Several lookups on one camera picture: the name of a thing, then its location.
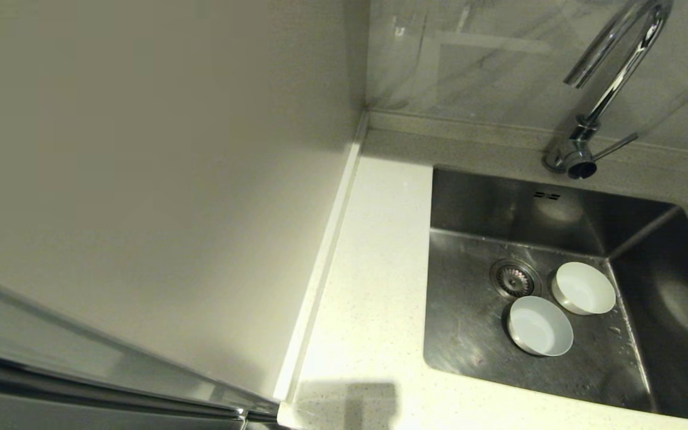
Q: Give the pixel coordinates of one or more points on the white ceramic bowl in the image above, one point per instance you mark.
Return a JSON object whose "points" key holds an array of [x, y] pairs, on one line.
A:
{"points": [[540, 326], [583, 288]]}

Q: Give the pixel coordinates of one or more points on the stainless steel sink basin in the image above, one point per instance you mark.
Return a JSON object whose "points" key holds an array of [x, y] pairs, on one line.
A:
{"points": [[475, 334]]}

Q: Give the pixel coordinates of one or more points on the white counter edge strip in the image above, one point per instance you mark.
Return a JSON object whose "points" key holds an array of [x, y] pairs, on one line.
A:
{"points": [[320, 269]]}

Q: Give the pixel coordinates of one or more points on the round metal drain strainer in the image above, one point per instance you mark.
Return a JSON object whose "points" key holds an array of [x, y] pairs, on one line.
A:
{"points": [[515, 280]]}

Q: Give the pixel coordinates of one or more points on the white cabinet side panel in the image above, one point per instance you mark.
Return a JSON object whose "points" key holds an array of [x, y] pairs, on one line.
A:
{"points": [[141, 179]]}

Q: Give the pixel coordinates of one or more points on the chrome gooseneck faucet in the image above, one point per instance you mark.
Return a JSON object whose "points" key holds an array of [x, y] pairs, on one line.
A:
{"points": [[624, 71]]}

